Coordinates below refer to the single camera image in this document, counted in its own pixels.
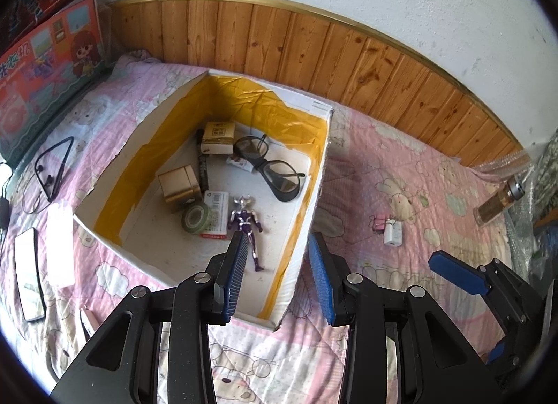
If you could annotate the pink washing machine toy box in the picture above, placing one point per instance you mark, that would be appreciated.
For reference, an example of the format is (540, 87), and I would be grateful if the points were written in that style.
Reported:
(52, 64)

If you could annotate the gold and white tissue pack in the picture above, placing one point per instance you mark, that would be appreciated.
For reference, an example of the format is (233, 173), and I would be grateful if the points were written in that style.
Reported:
(218, 138)

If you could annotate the pink printed blanket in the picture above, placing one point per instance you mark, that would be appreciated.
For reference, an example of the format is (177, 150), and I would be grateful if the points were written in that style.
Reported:
(392, 168)

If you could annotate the white cardboard box yellow tape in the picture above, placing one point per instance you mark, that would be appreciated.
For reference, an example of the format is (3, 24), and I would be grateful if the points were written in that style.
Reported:
(174, 260)

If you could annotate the phone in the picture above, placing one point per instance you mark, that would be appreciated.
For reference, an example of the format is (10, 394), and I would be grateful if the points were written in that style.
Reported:
(28, 277)

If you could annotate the black marker pen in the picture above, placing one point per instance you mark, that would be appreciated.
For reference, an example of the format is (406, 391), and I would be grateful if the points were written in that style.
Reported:
(203, 173)

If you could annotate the purple and silver action figure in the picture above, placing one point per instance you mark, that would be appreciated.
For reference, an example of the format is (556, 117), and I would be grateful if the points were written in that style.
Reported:
(243, 223)

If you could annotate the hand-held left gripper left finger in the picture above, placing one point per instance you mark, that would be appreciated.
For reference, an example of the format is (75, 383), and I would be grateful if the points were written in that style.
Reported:
(235, 275)

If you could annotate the green tape roll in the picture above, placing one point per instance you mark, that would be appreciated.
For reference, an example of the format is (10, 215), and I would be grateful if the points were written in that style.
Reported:
(185, 220)

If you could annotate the white and red staples box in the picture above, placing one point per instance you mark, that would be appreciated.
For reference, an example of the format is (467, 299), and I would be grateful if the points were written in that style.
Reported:
(218, 212)

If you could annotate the glass bottle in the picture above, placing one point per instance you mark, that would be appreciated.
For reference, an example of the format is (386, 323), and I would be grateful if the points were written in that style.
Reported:
(497, 203)

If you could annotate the black-framed glasses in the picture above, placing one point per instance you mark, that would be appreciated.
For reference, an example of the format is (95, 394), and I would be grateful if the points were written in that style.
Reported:
(279, 177)

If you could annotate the pink binder clip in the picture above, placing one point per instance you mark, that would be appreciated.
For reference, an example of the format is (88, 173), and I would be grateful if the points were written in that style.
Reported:
(378, 219)

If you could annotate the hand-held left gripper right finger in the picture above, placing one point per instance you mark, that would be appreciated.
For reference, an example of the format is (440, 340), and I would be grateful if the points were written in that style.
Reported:
(320, 284)

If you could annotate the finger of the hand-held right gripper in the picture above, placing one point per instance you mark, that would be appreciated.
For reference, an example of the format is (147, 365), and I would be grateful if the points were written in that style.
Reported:
(497, 351)
(457, 274)

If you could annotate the white charger plug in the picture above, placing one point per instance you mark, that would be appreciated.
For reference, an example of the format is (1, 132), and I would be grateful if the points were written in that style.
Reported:
(392, 236)

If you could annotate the black neckband earphones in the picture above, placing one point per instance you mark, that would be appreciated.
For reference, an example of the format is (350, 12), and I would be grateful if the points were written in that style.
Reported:
(71, 141)

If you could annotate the small gold box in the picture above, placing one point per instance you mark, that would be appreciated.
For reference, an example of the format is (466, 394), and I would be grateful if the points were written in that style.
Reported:
(178, 184)

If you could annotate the clear bubble wrap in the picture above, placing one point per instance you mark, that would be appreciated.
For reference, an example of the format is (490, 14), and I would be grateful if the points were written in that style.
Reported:
(532, 195)

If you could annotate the small red and white packet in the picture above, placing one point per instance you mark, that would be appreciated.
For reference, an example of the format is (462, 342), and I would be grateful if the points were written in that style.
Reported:
(239, 163)

